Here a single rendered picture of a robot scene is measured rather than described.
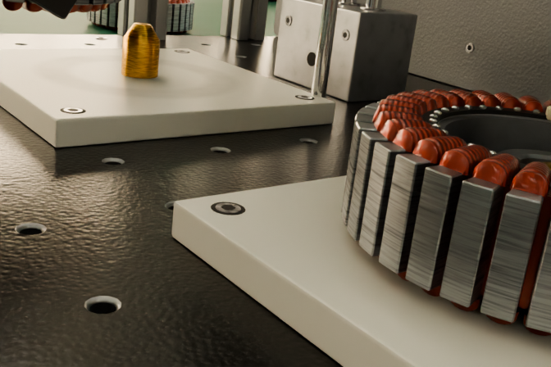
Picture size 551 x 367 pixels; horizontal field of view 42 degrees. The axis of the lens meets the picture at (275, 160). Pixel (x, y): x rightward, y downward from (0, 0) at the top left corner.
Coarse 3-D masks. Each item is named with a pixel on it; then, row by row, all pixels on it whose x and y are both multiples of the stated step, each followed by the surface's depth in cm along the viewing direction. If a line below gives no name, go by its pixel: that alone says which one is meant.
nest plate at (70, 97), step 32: (0, 64) 37; (32, 64) 38; (64, 64) 39; (96, 64) 40; (160, 64) 42; (192, 64) 43; (224, 64) 44; (0, 96) 34; (32, 96) 31; (64, 96) 32; (96, 96) 33; (128, 96) 33; (160, 96) 34; (192, 96) 35; (224, 96) 36; (256, 96) 37; (288, 96) 37; (32, 128) 31; (64, 128) 29; (96, 128) 29; (128, 128) 30; (160, 128) 31; (192, 128) 32; (224, 128) 33; (256, 128) 35
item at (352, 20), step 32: (288, 0) 47; (320, 0) 47; (288, 32) 47; (352, 32) 42; (384, 32) 43; (288, 64) 47; (352, 64) 43; (384, 64) 44; (352, 96) 43; (384, 96) 45
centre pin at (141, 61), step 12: (144, 24) 38; (132, 36) 37; (144, 36) 37; (156, 36) 38; (132, 48) 37; (144, 48) 37; (156, 48) 38; (132, 60) 37; (144, 60) 37; (156, 60) 38; (132, 72) 37; (144, 72) 37; (156, 72) 38
